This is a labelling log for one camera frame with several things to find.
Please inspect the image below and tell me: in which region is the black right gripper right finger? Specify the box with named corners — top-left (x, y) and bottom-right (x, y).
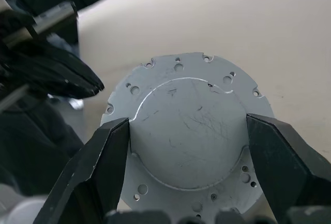
top-left (246, 113), bottom-right (331, 224)

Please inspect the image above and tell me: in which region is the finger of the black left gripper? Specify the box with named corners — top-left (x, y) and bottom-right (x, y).
top-left (31, 48), bottom-right (105, 89)
top-left (25, 66), bottom-right (100, 99)

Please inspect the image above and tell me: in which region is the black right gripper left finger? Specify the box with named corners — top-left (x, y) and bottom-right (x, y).
top-left (42, 117), bottom-right (130, 224)

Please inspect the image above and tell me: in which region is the silver motor lid with circuit board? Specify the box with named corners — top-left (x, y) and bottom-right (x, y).
top-left (99, 51), bottom-right (276, 224)

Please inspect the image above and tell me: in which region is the silver robot body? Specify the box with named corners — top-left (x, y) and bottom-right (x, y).
top-left (0, 182), bottom-right (55, 224)

